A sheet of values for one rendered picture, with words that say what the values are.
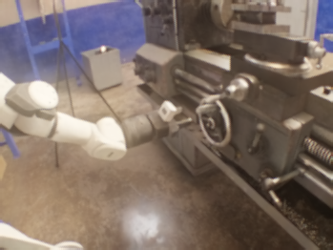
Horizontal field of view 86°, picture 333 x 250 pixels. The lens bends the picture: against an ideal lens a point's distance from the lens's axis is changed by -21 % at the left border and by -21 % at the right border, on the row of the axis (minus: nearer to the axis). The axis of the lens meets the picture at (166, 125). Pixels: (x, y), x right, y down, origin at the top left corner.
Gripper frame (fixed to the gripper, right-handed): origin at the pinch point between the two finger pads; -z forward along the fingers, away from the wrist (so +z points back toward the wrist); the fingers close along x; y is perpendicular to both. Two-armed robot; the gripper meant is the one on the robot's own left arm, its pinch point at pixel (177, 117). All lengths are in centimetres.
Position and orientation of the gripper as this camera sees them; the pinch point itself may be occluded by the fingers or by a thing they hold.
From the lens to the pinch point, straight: 73.2
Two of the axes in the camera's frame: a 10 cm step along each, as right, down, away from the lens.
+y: 0.4, -6.9, -7.2
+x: 4.5, 6.6, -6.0
